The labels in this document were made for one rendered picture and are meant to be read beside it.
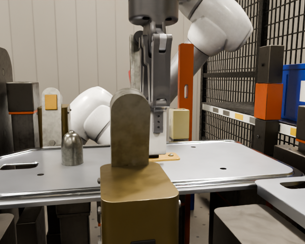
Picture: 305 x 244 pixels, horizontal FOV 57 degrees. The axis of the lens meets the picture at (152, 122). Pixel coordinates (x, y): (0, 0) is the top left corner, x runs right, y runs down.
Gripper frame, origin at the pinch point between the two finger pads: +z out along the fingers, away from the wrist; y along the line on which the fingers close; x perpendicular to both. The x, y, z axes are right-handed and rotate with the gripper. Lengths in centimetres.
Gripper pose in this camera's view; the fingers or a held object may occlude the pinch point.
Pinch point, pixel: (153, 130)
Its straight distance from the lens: 45.0
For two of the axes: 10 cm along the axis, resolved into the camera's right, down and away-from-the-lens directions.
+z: 0.0, 9.9, 1.6
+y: 1.9, 1.5, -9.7
